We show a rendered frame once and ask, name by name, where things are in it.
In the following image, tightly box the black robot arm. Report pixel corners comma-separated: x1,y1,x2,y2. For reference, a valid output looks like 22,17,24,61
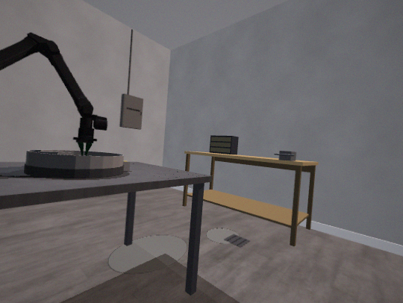
0,32,107,140

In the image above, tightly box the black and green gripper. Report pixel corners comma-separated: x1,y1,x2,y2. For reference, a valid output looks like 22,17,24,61
73,137,97,156

